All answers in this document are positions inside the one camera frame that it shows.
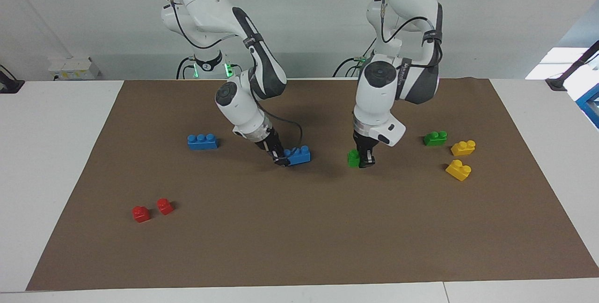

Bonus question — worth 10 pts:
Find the black base cable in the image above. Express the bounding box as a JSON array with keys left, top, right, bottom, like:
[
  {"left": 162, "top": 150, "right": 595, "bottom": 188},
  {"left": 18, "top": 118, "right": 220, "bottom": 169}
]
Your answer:
[
  {"left": 176, "top": 56, "right": 195, "bottom": 80},
  {"left": 332, "top": 55, "right": 366, "bottom": 79}
]

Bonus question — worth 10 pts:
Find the brown table mat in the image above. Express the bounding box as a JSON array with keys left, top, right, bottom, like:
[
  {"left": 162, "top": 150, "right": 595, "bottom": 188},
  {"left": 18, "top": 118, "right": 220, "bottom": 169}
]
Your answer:
[{"left": 26, "top": 77, "right": 599, "bottom": 292}]

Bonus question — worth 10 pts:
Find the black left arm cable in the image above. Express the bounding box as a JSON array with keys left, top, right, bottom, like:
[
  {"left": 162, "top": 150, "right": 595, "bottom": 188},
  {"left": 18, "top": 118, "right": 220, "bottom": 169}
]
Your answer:
[{"left": 380, "top": 0, "right": 444, "bottom": 67}]

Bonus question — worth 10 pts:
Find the black slanted stand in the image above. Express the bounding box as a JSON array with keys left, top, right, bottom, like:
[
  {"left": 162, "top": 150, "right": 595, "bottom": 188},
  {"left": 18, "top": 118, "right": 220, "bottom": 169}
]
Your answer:
[{"left": 545, "top": 40, "right": 599, "bottom": 92}]

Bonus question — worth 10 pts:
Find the blue three-stud toy block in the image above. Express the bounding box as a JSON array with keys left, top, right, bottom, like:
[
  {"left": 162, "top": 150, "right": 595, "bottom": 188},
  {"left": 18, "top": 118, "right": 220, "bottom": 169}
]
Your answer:
[
  {"left": 286, "top": 146, "right": 311, "bottom": 166},
  {"left": 188, "top": 133, "right": 218, "bottom": 150}
]

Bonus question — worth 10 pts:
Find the blue frame object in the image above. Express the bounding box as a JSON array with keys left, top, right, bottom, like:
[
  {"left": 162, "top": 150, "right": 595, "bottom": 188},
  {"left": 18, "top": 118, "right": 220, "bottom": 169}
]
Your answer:
[{"left": 576, "top": 83, "right": 599, "bottom": 129}]

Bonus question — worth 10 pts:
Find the black stand foot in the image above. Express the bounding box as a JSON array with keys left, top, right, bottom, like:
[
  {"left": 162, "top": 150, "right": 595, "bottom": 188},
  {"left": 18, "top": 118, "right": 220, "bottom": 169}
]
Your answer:
[{"left": 0, "top": 64, "right": 25, "bottom": 94}]

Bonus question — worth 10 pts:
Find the white power strip box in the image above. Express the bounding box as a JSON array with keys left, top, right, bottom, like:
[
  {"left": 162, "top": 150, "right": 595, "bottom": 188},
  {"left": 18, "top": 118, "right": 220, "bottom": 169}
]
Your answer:
[{"left": 48, "top": 57, "right": 101, "bottom": 80}]

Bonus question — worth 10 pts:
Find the yellow two-stud toy block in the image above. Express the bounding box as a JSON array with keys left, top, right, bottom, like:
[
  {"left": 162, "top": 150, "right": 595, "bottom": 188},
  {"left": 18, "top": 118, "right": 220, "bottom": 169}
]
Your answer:
[
  {"left": 451, "top": 140, "right": 476, "bottom": 156},
  {"left": 445, "top": 159, "right": 472, "bottom": 182}
]

